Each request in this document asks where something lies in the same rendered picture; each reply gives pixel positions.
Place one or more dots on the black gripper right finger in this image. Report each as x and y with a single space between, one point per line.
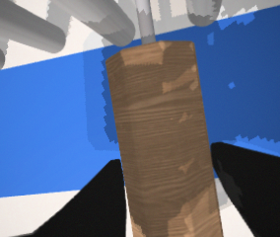
251 180

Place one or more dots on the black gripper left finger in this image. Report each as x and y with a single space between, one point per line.
98 210

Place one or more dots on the brown wooden tool handle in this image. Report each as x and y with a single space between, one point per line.
162 136

